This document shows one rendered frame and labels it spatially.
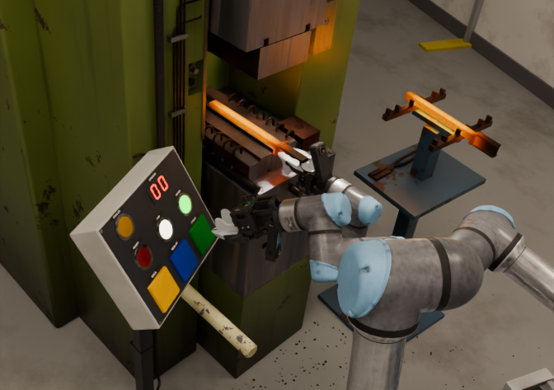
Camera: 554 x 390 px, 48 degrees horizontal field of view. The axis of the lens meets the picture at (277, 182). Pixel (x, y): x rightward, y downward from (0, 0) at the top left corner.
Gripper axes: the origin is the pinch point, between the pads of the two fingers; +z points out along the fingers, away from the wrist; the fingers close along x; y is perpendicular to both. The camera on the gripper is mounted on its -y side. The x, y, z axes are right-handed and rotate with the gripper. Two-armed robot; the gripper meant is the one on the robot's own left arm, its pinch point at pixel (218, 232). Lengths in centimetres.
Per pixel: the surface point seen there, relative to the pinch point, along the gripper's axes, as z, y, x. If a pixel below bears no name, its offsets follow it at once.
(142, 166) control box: 9.5, 22.5, 1.7
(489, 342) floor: -27, -135, -90
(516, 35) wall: -33, -106, -361
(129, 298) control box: 8.0, 4.0, 26.9
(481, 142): -49, -31, -79
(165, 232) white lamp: 4.8, 9.3, 10.7
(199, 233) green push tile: 4.4, 1.1, 1.0
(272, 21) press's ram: -17, 36, -39
